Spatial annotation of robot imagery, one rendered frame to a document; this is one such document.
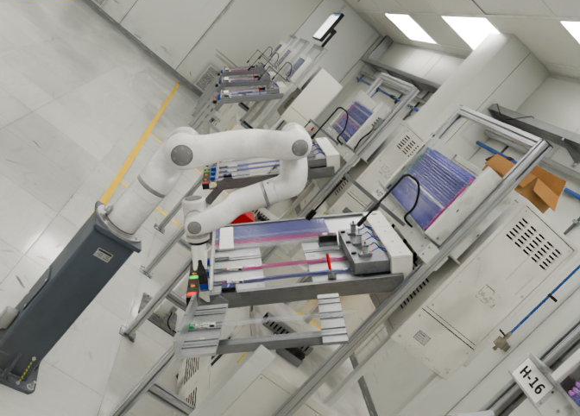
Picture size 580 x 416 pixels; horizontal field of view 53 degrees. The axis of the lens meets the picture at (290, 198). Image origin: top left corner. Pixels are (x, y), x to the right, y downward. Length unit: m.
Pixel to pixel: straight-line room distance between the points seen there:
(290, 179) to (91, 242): 0.71
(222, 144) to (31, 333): 0.96
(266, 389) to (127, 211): 0.86
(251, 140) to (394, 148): 1.71
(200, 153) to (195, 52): 8.82
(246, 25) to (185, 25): 1.05
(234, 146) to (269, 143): 0.12
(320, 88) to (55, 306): 4.97
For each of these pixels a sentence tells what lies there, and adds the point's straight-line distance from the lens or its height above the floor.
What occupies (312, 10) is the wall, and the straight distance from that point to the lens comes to 10.80.
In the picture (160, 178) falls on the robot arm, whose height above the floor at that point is 0.94.
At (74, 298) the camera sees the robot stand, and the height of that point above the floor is 0.41.
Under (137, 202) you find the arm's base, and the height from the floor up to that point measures 0.83.
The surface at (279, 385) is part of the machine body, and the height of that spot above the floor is 0.59.
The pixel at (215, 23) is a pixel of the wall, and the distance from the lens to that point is 10.70.
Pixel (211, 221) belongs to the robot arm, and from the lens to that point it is 2.00.
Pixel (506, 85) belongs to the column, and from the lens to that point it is 5.66.
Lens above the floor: 1.52
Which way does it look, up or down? 10 degrees down
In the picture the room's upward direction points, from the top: 42 degrees clockwise
